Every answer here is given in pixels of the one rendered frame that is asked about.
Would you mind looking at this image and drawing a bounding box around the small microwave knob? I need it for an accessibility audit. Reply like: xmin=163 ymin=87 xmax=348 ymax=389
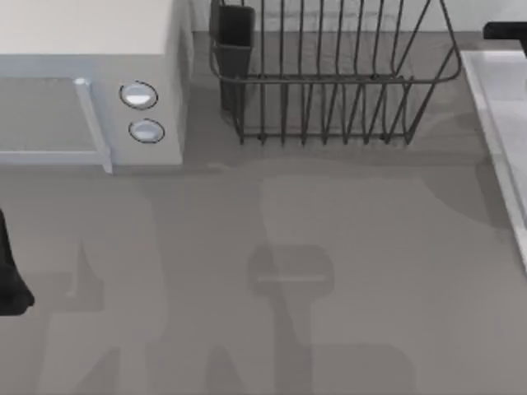
xmin=128 ymin=118 xmax=166 ymax=145

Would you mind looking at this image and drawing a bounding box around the dark cutlery holder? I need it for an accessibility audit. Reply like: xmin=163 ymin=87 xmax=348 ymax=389
xmin=209 ymin=0 xmax=257 ymax=114

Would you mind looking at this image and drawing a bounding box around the large microwave knob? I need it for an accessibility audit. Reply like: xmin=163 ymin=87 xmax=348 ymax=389
xmin=119 ymin=80 xmax=159 ymax=111

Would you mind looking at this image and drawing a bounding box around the pale microwave oven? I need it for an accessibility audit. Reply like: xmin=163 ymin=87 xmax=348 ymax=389
xmin=0 ymin=0 xmax=194 ymax=175

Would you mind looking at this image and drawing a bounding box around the microwave oven door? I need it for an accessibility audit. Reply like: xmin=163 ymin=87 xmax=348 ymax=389
xmin=0 ymin=54 xmax=114 ymax=175

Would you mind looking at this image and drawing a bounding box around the white sink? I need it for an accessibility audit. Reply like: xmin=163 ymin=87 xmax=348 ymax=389
xmin=459 ymin=49 xmax=527 ymax=276

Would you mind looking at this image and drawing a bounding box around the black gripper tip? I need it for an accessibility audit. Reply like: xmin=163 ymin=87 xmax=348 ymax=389
xmin=0 ymin=208 xmax=35 ymax=318

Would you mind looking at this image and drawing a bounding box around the black tap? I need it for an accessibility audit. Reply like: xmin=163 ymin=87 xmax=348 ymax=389
xmin=483 ymin=21 xmax=527 ymax=41

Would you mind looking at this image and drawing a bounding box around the dark wire dish rack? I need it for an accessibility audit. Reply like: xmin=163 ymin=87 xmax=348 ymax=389
xmin=208 ymin=0 xmax=463 ymax=147

